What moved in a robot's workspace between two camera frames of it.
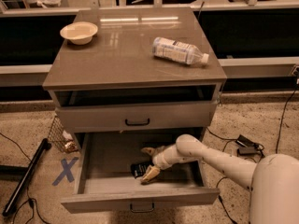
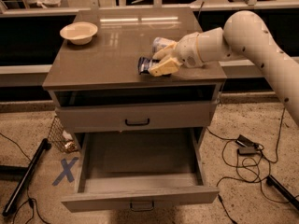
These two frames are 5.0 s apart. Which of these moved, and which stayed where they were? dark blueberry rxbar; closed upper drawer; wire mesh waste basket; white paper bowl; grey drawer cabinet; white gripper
Moved: dark blueberry rxbar; white gripper
Stayed: closed upper drawer; white paper bowl; wire mesh waste basket; grey drawer cabinet
